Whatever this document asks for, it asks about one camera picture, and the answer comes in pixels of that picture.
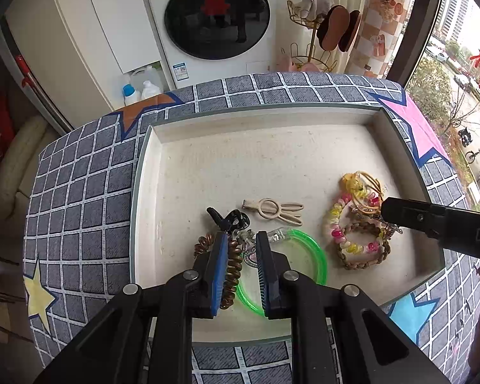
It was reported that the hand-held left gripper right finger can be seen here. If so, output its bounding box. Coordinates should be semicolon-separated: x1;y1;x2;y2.
255;230;449;384

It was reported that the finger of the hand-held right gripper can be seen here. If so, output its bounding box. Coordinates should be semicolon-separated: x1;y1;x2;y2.
381;197;445;241

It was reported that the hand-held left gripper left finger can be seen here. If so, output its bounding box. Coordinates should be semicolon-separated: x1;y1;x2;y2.
33;231;229;384

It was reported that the brown spiral hair tie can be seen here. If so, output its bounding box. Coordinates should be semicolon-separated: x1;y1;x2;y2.
194;234;244;309

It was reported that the rhinestone heart hair clip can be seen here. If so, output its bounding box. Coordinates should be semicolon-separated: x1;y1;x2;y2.
236;228;265;267

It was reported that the black claw clip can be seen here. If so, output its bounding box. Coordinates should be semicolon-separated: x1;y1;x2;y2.
206;207;251;233

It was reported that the beige hair clip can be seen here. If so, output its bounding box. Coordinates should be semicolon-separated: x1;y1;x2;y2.
242;197;305;227

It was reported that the yellow beaded hair tie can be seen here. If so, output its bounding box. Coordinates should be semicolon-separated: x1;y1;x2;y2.
341;171;385;212

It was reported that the multicolour spiral hair tie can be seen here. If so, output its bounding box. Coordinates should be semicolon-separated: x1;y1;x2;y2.
324;192;388;254

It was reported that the grey jewelry tray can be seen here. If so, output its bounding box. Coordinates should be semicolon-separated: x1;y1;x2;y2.
129;102;446;347

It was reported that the grid star printed tablecloth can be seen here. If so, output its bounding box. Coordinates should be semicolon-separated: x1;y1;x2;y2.
22;73;480;384

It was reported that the checkered printed curtain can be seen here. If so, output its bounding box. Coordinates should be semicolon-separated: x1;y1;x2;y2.
350;0;409;78

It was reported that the brown slipper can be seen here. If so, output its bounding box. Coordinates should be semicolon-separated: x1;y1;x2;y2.
342;10;363;53
317;5;350;51

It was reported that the white plastic bottle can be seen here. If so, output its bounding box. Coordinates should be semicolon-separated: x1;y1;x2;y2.
141;80;163;100

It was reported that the blue capped detergent bottle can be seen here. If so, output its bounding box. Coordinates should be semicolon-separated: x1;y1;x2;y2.
122;84;141;108

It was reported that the pink slipper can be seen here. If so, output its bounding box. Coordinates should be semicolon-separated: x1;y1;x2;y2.
276;48;300;73

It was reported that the translucent plastic jug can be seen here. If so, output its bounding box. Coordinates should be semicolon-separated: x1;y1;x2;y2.
129;65;163;89

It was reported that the white washing machine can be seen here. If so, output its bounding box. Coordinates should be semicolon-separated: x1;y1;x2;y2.
140;0;283;91

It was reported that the beige cushion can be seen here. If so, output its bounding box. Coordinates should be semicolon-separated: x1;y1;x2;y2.
0;116;51;225

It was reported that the white cabinet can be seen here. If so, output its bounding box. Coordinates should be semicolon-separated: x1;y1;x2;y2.
4;0;169;129

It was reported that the green translucent bracelet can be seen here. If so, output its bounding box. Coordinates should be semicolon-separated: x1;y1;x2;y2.
235;228;329;316

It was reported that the brown braided hair tie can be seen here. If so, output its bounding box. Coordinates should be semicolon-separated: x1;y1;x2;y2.
337;221;392;270

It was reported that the dark window frame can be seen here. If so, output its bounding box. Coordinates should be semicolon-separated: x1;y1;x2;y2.
386;0;446;86

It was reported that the gold wire rack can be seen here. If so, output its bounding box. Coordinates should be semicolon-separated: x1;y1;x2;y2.
286;0;339;73

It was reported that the red mop handle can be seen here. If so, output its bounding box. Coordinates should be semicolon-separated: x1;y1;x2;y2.
14;54;75;131

